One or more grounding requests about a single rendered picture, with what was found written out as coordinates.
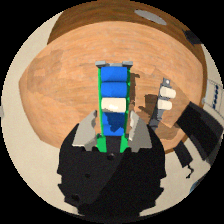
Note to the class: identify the blue plastic bar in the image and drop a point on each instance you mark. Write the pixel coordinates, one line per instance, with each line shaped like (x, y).
(113, 118)
(113, 130)
(113, 89)
(114, 74)

